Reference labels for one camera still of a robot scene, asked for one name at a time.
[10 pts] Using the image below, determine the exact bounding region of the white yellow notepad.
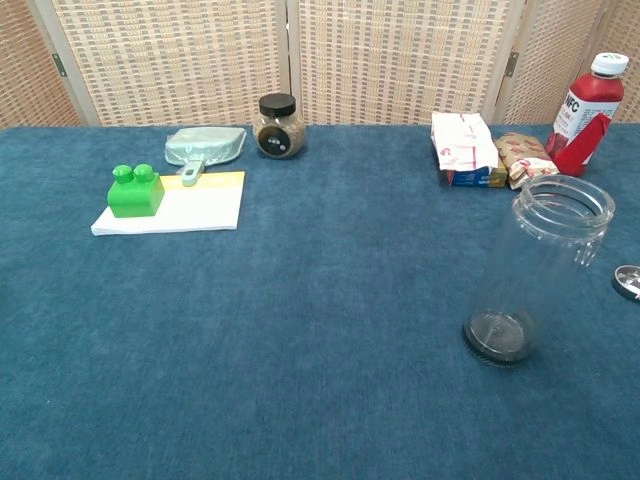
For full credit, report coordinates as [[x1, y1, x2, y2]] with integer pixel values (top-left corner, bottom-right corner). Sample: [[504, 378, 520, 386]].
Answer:
[[90, 170, 247, 237]]

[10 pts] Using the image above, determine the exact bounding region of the woven folding screen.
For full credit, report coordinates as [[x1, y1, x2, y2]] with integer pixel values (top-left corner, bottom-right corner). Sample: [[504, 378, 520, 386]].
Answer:
[[0, 0, 640, 128]]

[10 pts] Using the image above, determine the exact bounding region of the brown red snack packet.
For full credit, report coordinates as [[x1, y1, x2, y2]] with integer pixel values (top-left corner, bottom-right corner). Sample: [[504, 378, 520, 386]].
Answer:
[[494, 132, 560, 191]]

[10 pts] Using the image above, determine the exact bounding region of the green toy building brick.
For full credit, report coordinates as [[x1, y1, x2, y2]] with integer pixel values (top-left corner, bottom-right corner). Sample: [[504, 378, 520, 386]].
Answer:
[[106, 163, 166, 219]]

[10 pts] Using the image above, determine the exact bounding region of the blue yellow carton box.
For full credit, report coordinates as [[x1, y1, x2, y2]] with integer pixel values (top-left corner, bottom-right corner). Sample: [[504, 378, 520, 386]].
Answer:
[[439, 164, 509, 189]]

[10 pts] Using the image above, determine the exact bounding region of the clear tall glass jar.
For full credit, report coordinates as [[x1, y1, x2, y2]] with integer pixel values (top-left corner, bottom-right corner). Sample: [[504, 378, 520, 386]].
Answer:
[[462, 173, 616, 370]]

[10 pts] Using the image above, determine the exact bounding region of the red juice bottle white cap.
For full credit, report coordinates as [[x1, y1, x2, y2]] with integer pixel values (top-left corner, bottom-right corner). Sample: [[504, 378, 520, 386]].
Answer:
[[544, 52, 630, 178]]

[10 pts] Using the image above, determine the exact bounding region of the pale green dustpan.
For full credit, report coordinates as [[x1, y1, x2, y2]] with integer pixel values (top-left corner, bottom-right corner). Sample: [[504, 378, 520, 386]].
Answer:
[[164, 126, 248, 188]]

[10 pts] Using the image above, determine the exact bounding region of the metal strainer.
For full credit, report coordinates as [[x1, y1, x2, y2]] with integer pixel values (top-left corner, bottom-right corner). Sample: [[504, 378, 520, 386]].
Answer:
[[611, 265, 640, 302]]

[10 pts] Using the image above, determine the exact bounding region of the blue tablecloth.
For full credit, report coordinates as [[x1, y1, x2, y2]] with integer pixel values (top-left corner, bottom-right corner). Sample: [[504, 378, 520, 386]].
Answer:
[[0, 123, 640, 480]]

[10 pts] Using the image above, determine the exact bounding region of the glass jar black lid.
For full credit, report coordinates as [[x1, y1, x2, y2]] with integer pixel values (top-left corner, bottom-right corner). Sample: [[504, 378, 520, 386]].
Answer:
[[252, 93, 307, 160]]

